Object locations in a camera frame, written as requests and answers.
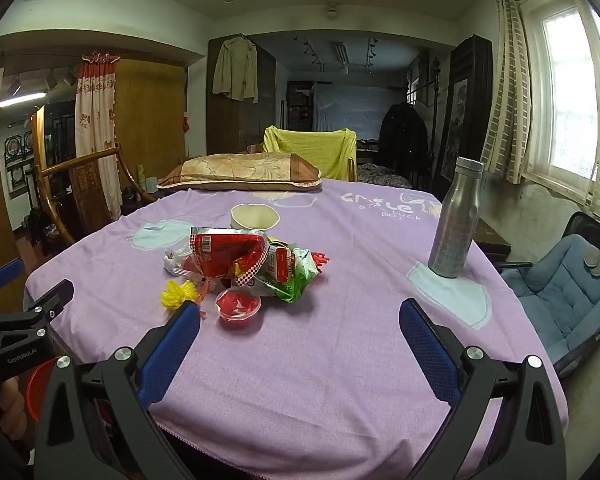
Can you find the green wet wipes packet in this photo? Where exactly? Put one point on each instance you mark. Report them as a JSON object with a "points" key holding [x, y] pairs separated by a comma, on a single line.
{"points": [[297, 280]]}

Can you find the red snack packet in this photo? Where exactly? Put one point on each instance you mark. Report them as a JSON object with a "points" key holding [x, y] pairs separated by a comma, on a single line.
{"points": [[225, 252]]}

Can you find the yellow cloth covered chair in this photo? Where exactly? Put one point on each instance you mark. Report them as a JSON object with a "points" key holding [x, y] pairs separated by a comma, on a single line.
{"points": [[310, 152]]}

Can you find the curved wooden armchair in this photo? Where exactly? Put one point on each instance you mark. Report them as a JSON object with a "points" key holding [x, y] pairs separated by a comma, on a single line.
{"points": [[87, 175]]}

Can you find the brown floral pillow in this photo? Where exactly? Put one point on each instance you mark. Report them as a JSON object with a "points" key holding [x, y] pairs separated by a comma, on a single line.
{"points": [[240, 170]]}

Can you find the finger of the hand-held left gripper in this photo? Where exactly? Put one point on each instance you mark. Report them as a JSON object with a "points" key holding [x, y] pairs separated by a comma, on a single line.
{"points": [[52, 300], [5, 274]]}

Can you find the white paper cup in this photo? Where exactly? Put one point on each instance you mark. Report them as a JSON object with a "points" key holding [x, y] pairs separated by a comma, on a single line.
{"points": [[254, 217]]}

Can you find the white framed window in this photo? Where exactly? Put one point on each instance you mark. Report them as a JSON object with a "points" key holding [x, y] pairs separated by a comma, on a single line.
{"points": [[575, 95]]}

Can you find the striped curtain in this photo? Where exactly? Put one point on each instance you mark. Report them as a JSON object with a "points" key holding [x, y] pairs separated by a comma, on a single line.
{"points": [[505, 85]]}

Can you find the dark wooden wardrobe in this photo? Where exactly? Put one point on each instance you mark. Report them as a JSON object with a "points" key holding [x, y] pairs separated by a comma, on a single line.
{"points": [[267, 95]]}

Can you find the red jelly cup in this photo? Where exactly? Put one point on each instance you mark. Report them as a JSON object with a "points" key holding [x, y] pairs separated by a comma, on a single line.
{"points": [[237, 305]]}

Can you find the dark wooden side table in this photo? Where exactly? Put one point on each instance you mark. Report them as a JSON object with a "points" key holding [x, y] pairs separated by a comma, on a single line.
{"points": [[492, 240]]}

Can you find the white tissue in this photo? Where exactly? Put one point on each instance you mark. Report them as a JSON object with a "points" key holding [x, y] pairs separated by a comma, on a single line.
{"points": [[172, 261]]}

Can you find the steel water bottle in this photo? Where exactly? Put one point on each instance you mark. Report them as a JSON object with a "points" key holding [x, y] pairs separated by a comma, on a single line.
{"points": [[452, 225]]}

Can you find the red plastic basket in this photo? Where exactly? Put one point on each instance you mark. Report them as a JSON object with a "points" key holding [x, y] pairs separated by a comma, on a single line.
{"points": [[40, 390]]}

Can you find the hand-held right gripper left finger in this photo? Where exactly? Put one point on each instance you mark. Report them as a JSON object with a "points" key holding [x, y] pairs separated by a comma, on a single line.
{"points": [[172, 350]]}

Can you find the dark framed painting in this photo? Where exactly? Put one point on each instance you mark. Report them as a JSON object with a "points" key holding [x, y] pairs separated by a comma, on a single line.
{"points": [[462, 120]]}

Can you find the beige hanging jacket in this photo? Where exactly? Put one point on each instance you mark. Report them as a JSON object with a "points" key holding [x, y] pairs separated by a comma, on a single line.
{"points": [[235, 67]]}

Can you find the blue cushioned chair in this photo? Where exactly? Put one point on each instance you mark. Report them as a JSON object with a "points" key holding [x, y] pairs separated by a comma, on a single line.
{"points": [[555, 290]]}

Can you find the purple printed bedsheet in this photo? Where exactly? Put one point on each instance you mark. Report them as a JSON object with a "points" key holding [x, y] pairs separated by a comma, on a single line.
{"points": [[340, 270]]}

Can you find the fluorescent tube light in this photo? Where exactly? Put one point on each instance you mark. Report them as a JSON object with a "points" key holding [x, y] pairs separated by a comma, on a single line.
{"points": [[22, 98]]}

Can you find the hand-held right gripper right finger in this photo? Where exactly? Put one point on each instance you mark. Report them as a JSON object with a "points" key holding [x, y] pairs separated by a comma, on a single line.
{"points": [[427, 355]]}

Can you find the black hanging coat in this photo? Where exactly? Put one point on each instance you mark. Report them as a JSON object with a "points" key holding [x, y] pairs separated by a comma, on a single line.
{"points": [[405, 140]]}

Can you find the floral curtain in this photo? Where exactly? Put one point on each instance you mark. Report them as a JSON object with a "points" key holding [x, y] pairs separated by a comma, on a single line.
{"points": [[97, 125]]}

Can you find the person's left hand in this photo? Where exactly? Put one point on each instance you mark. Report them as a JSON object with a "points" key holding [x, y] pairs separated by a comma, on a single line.
{"points": [[12, 405]]}

